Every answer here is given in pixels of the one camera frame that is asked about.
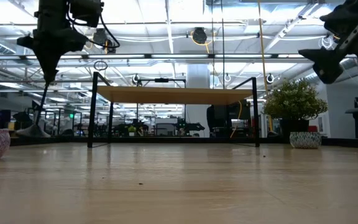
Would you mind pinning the black background station frame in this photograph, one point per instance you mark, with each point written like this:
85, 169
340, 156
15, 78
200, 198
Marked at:
162, 80

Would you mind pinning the white building column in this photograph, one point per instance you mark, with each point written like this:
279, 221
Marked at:
197, 77

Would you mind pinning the wooden riser shelf black legs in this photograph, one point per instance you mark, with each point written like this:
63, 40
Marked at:
172, 95

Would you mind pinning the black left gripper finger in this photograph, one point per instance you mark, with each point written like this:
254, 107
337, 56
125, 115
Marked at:
45, 62
57, 62

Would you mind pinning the black background robot arm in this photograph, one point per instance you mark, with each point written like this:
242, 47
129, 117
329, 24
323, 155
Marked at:
190, 126

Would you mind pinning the small green background plant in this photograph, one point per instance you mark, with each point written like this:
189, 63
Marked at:
131, 130

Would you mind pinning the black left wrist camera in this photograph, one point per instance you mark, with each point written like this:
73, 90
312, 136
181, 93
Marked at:
87, 12

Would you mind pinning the green potted plant black pot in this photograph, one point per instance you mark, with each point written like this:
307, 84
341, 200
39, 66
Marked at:
294, 99

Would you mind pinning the blue grey patterned candle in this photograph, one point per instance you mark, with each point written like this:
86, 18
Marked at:
305, 140

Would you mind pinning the black aluminium frame rail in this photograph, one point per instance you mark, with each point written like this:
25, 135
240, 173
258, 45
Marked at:
166, 140

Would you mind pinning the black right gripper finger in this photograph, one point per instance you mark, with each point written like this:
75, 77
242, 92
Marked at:
340, 18
325, 65

